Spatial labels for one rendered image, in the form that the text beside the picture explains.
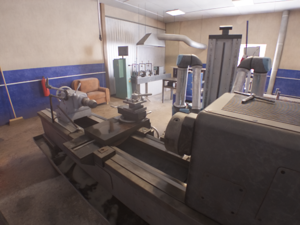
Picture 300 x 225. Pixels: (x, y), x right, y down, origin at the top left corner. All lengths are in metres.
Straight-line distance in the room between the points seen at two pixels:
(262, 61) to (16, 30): 5.02
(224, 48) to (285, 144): 1.49
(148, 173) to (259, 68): 1.22
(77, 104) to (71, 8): 4.32
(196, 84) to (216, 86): 0.44
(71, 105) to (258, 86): 1.83
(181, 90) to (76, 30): 4.51
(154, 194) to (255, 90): 1.23
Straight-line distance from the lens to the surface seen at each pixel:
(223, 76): 1.92
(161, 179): 0.98
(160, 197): 0.90
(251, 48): 3.02
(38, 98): 5.17
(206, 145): 0.60
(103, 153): 1.16
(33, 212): 2.22
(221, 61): 1.91
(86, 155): 1.18
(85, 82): 5.18
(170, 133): 0.82
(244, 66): 1.56
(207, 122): 0.57
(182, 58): 1.59
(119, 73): 5.43
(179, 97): 1.72
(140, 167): 1.06
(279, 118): 0.66
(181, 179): 1.15
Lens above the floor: 1.53
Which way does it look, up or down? 20 degrees down
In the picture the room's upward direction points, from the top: straight up
